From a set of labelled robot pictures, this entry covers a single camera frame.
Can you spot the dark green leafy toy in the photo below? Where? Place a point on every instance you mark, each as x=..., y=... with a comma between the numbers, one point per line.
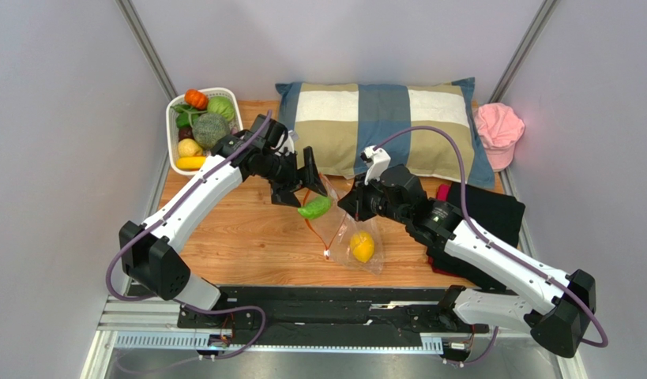
x=187, y=115

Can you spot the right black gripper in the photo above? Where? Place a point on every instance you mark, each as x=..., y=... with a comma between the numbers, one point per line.
x=366, y=199

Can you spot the green toy pepper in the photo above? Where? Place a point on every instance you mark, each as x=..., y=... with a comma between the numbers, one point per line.
x=316, y=208

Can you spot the yellow toy banana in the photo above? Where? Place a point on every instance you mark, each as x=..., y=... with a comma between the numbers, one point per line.
x=190, y=163

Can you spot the pale yellow toy pear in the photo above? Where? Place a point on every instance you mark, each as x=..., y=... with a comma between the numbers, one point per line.
x=188, y=147

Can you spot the pink cap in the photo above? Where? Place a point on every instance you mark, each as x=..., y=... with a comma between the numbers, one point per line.
x=500, y=129

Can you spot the yellow toy lemon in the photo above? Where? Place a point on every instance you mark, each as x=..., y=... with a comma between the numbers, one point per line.
x=362, y=246

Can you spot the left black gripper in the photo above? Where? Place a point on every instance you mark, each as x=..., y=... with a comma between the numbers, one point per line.
x=308, y=174

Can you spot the black folded cloth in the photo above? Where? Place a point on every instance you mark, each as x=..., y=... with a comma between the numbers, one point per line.
x=499, y=214

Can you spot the plaid blue beige pillow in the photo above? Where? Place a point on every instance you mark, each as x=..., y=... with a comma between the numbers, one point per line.
x=425, y=128

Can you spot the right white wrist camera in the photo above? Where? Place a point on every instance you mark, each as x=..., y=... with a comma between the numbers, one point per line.
x=377, y=160

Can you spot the netted green toy melon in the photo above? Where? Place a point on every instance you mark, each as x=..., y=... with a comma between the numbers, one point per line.
x=209, y=129

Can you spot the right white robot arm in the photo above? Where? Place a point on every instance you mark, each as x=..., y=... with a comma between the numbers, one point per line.
x=554, y=307

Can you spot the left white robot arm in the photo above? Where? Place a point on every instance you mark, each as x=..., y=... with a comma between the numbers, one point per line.
x=150, y=250

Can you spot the green toy cabbage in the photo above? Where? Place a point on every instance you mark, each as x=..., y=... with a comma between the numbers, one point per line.
x=222, y=106

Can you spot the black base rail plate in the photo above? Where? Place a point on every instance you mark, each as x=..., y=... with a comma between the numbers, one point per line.
x=348, y=316

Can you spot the clear zip bag orange zipper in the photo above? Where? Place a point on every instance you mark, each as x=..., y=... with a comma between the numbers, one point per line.
x=335, y=229

